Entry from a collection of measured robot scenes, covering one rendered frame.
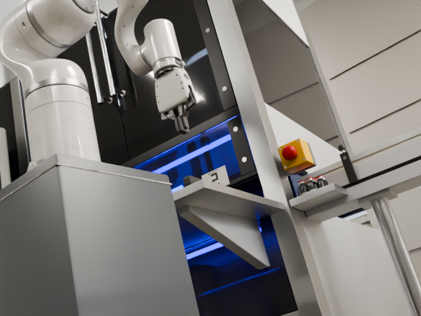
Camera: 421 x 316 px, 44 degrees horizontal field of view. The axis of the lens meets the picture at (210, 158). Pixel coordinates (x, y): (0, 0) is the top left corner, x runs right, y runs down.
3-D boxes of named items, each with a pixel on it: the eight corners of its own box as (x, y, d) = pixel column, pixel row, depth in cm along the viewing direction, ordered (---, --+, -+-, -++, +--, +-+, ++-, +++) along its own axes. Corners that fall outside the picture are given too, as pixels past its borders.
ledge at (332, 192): (310, 212, 151) (307, 206, 152) (351, 197, 145) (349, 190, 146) (291, 207, 139) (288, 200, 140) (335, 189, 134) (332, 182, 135)
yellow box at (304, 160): (294, 175, 148) (287, 152, 151) (317, 165, 145) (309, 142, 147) (283, 170, 142) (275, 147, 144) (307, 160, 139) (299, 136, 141)
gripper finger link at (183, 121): (192, 106, 136) (197, 128, 133) (181, 111, 137) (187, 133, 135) (184, 103, 133) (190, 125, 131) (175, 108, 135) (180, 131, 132)
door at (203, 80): (131, 161, 175) (103, 20, 196) (239, 106, 156) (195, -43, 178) (130, 160, 174) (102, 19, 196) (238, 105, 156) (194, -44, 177)
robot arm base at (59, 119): (59, 162, 80) (45, 61, 86) (-9, 206, 89) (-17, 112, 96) (146, 178, 95) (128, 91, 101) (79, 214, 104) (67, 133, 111)
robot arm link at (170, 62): (190, 63, 142) (192, 72, 141) (165, 78, 146) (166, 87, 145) (171, 52, 136) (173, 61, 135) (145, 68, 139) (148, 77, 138)
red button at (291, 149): (288, 163, 143) (284, 150, 144) (301, 158, 141) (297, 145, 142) (282, 161, 139) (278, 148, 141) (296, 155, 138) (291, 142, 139)
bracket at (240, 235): (260, 269, 141) (248, 224, 145) (270, 266, 139) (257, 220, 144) (190, 266, 112) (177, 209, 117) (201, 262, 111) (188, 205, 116)
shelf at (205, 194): (113, 283, 177) (112, 277, 178) (296, 212, 147) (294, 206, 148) (-11, 283, 137) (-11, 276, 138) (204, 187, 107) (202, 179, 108)
